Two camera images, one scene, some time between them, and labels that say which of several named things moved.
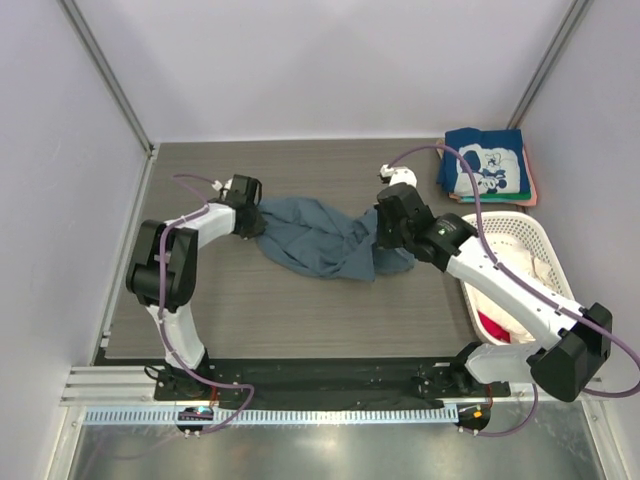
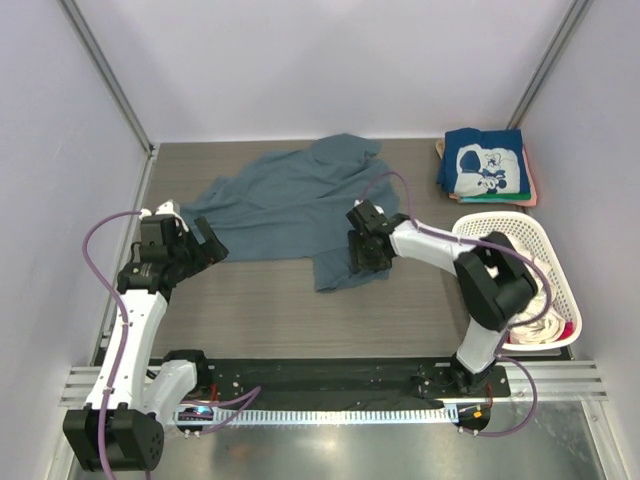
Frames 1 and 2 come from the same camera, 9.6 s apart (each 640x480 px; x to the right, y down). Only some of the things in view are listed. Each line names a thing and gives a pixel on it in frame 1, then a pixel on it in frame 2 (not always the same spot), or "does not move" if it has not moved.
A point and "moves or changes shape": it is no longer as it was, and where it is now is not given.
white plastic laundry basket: (519, 238) does not move
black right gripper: (384, 240) → (358, 260)
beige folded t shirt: (439, 150) does not move
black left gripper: (257, 228) → (208, 252)
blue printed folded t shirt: (497, 157) does not move
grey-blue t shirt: (325, 239) moves or changes shape
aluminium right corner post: (576, 14) does not move
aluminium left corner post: (110, 71) does not move
